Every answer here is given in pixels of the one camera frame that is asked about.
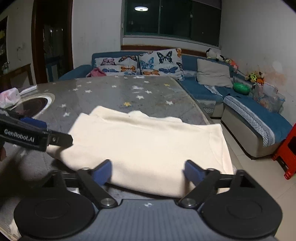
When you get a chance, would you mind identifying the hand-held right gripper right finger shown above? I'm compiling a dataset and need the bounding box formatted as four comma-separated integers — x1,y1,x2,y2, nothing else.
179,159,257,208

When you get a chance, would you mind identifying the blue corner sofa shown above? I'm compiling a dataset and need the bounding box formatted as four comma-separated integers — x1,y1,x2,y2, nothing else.
59,49,293,158

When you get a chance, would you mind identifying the dark wooden door frame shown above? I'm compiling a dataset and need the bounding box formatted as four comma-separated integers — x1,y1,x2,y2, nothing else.
31,0,75,84

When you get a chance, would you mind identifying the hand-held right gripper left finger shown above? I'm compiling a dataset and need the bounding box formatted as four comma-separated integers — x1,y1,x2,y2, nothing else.
42,159,117,208

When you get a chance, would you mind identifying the dark sliding window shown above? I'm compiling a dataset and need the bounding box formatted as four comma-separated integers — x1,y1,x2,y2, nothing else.
122,0,223,48

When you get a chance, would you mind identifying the black and white plush toy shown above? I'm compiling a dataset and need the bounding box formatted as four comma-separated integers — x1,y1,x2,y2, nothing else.
206,48,226,62

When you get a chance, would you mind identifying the wooden sideboard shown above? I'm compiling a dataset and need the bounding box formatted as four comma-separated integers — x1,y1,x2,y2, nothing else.
0,63,34,90

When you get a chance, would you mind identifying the yellow green toy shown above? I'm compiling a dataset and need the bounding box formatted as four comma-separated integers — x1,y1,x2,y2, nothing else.
245,72,258,83

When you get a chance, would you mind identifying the pastel tissue pack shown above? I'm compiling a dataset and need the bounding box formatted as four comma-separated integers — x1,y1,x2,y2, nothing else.
0,88,21,108

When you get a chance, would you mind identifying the pink plush toy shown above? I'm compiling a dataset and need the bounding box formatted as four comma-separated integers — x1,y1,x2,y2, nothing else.
225,58,239,70

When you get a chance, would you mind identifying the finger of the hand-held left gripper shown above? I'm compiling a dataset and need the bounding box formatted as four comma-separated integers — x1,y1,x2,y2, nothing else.
0,109,48,131
47,130,74,147

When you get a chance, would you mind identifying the cream sweatshirt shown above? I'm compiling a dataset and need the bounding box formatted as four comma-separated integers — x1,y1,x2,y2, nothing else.
47,105,234,199

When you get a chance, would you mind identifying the grey pillow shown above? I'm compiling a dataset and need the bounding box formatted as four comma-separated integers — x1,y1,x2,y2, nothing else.
196,58,234,89

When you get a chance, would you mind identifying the pink cloth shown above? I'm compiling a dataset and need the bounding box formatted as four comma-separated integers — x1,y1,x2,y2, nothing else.
86,67,107,78

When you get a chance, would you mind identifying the clear plastic storage box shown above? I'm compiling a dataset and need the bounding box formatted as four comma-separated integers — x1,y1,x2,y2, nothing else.
253,82,285,114

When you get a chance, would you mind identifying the red plastic stool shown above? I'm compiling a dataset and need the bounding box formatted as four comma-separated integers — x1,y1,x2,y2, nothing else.
271,123,296,180

